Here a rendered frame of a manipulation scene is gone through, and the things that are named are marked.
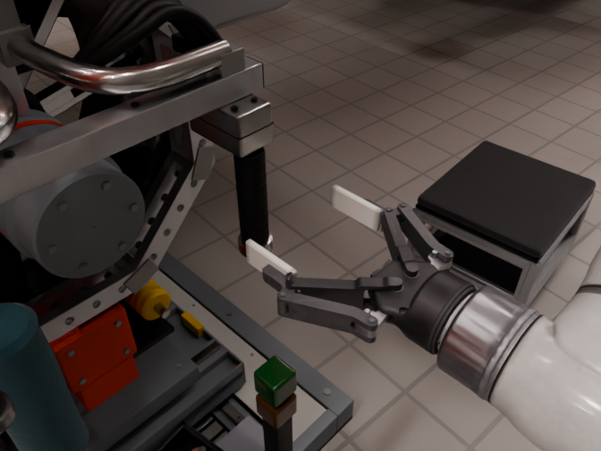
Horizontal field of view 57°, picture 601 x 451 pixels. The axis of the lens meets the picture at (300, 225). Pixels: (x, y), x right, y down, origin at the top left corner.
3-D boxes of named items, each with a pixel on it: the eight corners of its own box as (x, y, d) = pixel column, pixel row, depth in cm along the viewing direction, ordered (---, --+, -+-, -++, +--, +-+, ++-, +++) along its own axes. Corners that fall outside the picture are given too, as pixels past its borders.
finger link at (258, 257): (298, 291, 56) (292, 295, 56) (251, 259, 60) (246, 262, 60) (298, 270, 54) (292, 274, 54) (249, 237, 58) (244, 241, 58)
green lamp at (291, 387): (275, 371, 72) (275, 352, 70) (298, 389, 70) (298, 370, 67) (253, 390, 70) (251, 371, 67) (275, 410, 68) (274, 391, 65)
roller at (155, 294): (95, 239, 113) (88, 217, 109) (182, 316, 97) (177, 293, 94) (68, 253, 110) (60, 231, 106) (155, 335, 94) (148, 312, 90)
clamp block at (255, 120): (223, 114, 67) (218, 73, 64) (275, 142, 62) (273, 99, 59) (189, 130, 64) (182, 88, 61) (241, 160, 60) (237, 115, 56)
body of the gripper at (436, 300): (427, 376, 51) (350, 321, 56) (474, 324, 56) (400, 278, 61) (439, 322, 46) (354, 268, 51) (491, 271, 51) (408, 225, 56)
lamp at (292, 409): (277, 393, 75) (276, 376, 73) (298, 412, 73) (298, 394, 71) (255, 412, 73) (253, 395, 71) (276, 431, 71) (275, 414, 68)
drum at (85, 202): (73, 175, 78) (44, 82, 69) (161, 245, 67) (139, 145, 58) (-29, 221, 71) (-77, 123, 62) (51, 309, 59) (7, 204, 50)
